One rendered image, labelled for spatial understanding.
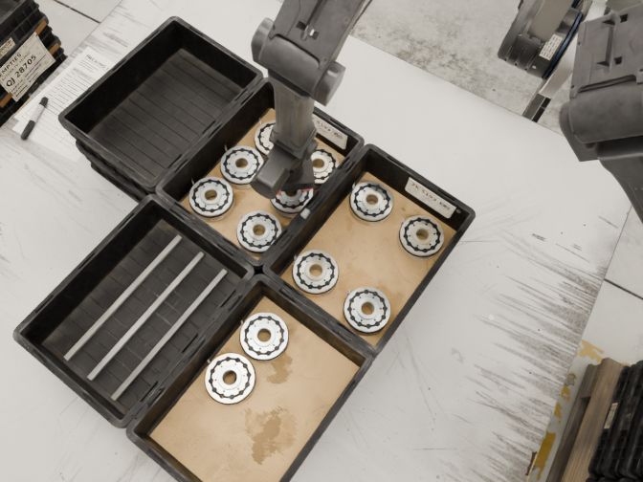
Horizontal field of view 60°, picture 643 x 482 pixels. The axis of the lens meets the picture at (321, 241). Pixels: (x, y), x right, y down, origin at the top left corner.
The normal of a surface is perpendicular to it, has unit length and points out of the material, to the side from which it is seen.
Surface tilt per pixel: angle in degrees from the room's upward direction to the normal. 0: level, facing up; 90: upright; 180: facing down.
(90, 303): 0
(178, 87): 0
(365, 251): 0
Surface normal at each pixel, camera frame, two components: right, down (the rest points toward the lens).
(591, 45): -0.80, -0.23
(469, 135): 0.04, -0.37
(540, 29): -0.49, 0.80
